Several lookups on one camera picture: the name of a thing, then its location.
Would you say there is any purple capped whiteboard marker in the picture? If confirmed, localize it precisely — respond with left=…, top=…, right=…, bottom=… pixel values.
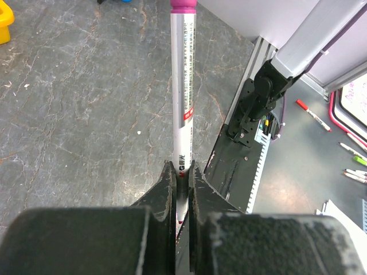
left=170, top=1, right=197, bottom=225

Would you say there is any green marker pen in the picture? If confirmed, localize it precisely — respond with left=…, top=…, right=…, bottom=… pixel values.
left=354, top=156, right=367, bottom=166

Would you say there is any pink framed whiteboard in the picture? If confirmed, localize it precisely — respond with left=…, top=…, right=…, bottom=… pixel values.
left=329, top=77, right=366, bottom=145

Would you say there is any yellow plastic fruit tray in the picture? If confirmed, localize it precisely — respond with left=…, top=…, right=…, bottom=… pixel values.
left=0, top=0, right=15, bottom=45

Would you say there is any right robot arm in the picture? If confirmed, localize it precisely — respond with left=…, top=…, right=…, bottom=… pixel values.
left=227, top=1, right=366, bottom=147

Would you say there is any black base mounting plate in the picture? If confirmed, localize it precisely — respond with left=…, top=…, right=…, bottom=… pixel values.
left=204, top=123, right=261, bottom=213

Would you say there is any white pen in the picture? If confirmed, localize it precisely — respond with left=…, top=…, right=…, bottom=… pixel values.
left=339, top=142, right=364, bottom=158

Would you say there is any red marker pen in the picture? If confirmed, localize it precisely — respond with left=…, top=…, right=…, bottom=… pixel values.
left=296, top=99, right=332, bottom=132

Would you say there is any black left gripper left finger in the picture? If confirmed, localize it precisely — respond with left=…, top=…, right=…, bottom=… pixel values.
left=1, top=162, right=175, bottom=274

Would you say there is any light blue cable duct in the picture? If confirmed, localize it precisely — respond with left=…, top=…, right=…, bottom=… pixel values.
left=245, top=128, right=271, bottom=214

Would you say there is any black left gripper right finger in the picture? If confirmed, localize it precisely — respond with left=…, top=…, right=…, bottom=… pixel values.
left=188, top=164, right=366, bottom=274

